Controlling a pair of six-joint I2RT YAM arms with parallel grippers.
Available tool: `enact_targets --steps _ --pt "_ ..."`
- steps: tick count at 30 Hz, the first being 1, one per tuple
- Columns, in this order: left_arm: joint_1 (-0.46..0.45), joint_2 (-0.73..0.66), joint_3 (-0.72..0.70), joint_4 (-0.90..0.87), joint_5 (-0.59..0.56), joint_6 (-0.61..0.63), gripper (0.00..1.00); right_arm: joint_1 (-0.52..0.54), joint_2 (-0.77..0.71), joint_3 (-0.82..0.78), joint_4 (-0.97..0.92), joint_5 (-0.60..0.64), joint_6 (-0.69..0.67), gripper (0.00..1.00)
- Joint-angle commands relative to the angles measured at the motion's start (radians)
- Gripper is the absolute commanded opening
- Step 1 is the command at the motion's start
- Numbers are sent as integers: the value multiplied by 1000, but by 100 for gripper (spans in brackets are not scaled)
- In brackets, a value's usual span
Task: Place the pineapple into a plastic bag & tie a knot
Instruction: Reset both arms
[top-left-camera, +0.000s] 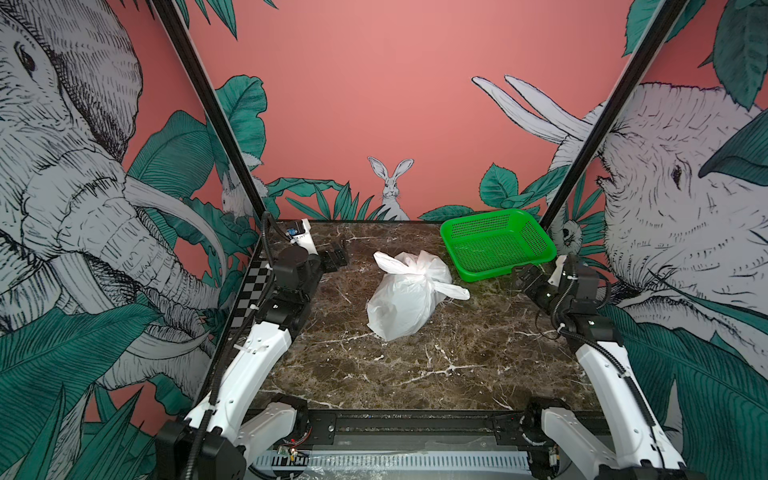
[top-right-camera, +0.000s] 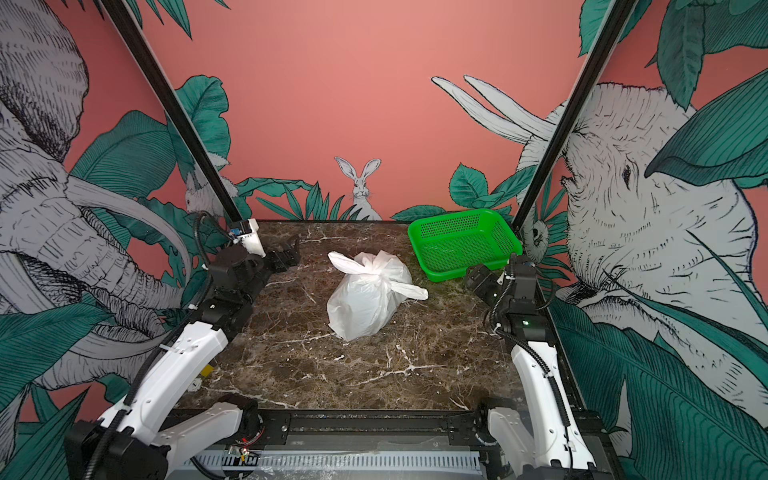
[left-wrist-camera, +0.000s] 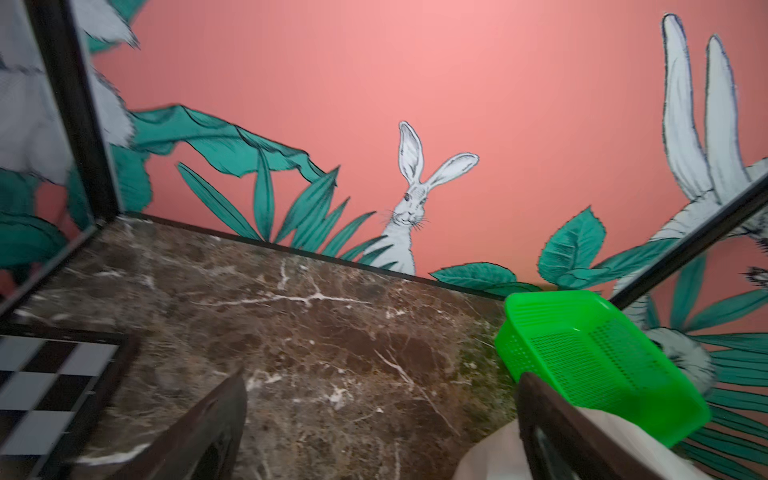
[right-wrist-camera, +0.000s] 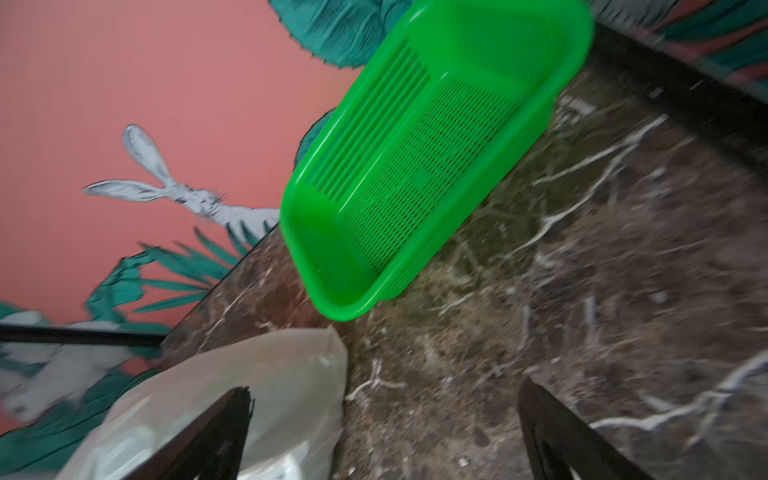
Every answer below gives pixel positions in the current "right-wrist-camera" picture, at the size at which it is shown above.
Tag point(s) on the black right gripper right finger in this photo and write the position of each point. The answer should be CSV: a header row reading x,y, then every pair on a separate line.
x,y
560,445

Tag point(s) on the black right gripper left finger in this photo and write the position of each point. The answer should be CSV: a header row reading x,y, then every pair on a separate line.
x,y
210,447

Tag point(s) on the black left frame post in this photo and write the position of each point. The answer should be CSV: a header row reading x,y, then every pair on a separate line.
x,y
72,336

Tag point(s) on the green plastic mesh basket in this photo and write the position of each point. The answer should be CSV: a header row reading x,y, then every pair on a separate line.
x,y
455,96

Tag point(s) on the white plastic bag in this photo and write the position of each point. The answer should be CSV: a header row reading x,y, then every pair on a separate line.
x,y
269,407

